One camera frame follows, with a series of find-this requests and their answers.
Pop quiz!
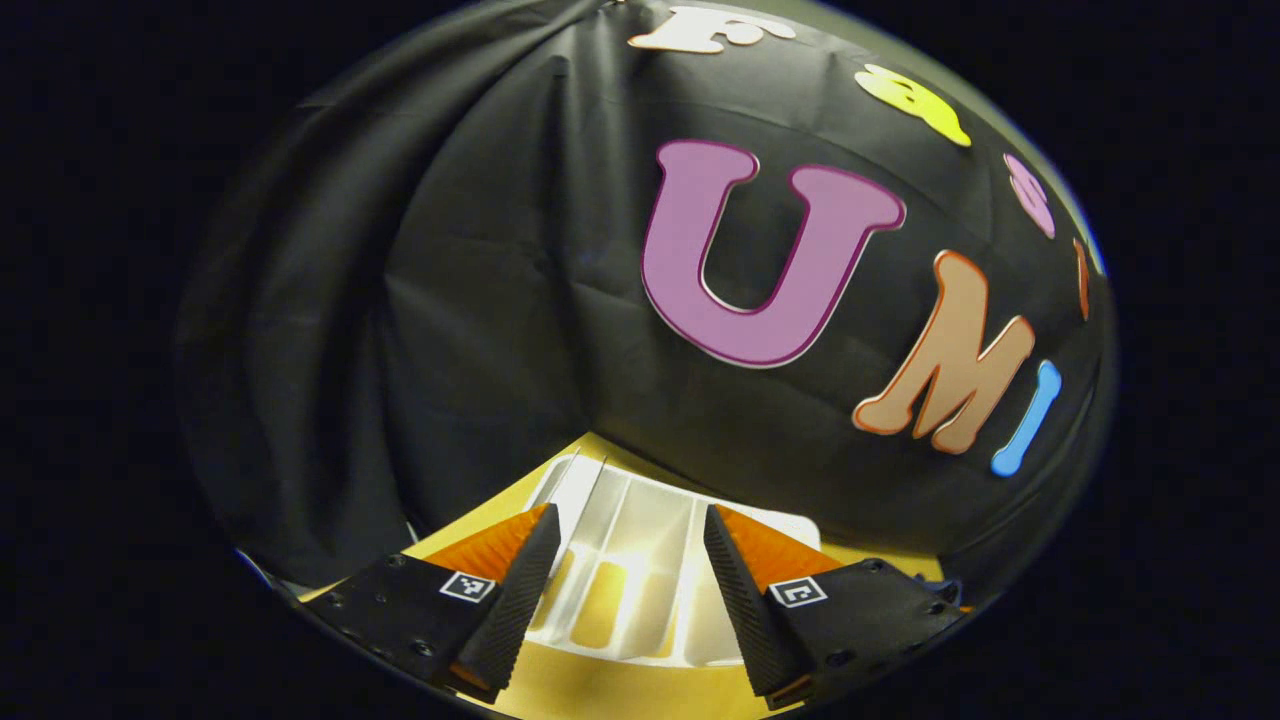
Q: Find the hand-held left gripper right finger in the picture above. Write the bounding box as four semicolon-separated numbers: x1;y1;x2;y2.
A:
703;503;966;709

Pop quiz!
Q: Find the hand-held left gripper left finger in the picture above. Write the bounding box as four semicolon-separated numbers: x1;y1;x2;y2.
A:
300;503;563;701

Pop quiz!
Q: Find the white bookshelf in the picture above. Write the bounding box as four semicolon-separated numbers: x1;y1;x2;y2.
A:
520;450;823;669

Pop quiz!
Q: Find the black backdrop cloth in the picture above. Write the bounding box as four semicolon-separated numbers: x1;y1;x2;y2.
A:
175;0;1116;601

